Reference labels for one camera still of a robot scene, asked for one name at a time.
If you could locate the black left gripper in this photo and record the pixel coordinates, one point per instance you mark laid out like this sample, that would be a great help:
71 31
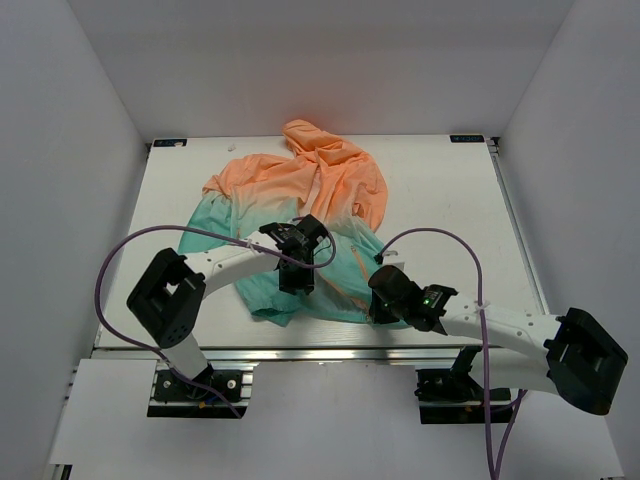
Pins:
305 281

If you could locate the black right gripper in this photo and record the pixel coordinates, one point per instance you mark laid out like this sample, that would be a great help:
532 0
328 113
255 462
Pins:
378 315

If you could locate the orange and teal jacket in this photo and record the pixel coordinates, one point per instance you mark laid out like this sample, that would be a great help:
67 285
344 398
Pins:
326 176

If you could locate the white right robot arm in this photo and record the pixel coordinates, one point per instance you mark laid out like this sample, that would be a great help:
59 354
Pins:
570 355

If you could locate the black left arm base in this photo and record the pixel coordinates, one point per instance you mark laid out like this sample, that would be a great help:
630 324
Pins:
171 397

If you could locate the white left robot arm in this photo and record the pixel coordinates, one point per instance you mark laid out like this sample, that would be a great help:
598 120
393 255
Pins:
167 299

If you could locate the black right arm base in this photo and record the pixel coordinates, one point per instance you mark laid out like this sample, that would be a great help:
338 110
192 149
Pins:
450 396

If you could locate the blue left corner sticker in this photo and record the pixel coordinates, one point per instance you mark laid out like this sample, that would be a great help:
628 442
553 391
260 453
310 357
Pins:
169 143

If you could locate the blue corner sticker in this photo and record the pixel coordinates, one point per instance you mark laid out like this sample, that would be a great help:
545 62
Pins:
466 138
169 143

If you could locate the blue right corner sticker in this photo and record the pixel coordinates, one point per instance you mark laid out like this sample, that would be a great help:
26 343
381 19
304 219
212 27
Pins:
466 138

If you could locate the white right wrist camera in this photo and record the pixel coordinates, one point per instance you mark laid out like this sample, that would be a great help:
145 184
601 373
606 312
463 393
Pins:
390 257

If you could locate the aluminium table frame rail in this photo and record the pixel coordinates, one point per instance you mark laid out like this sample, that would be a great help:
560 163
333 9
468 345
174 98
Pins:
493 144

